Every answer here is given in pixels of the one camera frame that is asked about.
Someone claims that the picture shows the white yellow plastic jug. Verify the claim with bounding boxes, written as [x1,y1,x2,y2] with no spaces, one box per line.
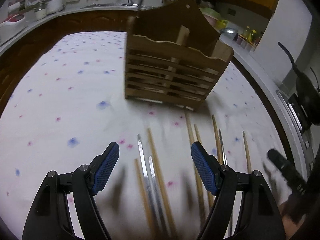
[215,20,228,30]

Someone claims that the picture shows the short wooden chopstick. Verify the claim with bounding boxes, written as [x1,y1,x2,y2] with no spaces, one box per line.
[194,124,214,209]

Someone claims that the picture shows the metal chopstick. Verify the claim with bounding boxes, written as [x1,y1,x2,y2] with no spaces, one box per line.
[148,155,167,237]
[137,134,160,239]
[218,128,233,238]

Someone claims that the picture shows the white floral tablecloth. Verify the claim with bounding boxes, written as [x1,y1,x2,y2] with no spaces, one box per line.
[1,32,289,239]

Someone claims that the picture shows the white red rice cooker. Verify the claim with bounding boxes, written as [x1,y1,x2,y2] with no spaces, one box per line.
[0,14,25,43]

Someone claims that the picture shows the white ceramic jar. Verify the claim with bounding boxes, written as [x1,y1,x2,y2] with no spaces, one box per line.
[34,1,47,21]

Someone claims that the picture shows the wooden slatted utensil holder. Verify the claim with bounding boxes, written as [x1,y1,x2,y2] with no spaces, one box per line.
[124,0,234,111]

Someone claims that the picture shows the long wooden chopstick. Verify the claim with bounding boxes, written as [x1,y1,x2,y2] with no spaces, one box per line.
[147,128,177,239]

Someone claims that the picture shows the stacked green pink bowls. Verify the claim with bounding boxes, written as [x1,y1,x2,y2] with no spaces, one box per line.
[200,7,221,27]

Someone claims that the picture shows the black wok with handle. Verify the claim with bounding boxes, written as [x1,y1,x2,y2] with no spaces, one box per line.
[278,42,319,133]

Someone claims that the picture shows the gas stove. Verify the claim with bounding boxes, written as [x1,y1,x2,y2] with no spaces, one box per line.
[276,90,316,180]

